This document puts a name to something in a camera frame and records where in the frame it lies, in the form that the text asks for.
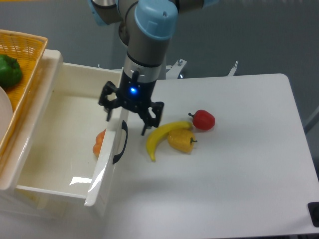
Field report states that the red bell pepper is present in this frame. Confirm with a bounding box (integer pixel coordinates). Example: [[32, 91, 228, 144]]
[[188, 110, 215, 130]]

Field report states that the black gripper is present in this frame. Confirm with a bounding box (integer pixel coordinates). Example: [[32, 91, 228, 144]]
[[99, 71, 164, 136]]

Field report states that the yellow bell pepper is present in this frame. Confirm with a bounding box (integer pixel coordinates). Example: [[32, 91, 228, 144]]
[[167, 129, 197, 153]]

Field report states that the white plate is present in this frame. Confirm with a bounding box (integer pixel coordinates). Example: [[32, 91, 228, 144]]
[[0, 88, 13, 140]]

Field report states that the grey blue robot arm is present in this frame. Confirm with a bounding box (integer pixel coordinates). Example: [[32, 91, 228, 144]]
[[88, 0, 217, 130]]

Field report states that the yellow woven basket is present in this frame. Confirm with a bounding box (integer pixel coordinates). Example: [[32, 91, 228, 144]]
[[0, 29, 48, 155]]

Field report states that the black drawer handle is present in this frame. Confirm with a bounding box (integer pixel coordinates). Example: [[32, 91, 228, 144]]
[[113, 120, 128, 165]]

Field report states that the round orange bread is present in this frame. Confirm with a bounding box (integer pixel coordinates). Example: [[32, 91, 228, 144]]
[[92, 129, 106, 158]]

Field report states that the white bracket behind table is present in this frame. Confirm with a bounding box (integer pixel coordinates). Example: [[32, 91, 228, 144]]
[[232, 61, 238, 75]]

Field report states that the white upper drawer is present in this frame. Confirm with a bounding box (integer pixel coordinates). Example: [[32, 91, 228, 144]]
[[15, 62, 132, 207]]

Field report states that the yellow banana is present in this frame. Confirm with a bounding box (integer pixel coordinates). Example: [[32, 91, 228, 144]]
[[146, 121, 192, 162]]

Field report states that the green bell pepper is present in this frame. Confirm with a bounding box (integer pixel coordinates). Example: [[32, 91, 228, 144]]
[[0, 54, 22, 88]]

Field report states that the black clamp at table edge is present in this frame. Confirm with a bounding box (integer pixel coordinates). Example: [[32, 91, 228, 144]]
[[308, 202, 319, 228]]

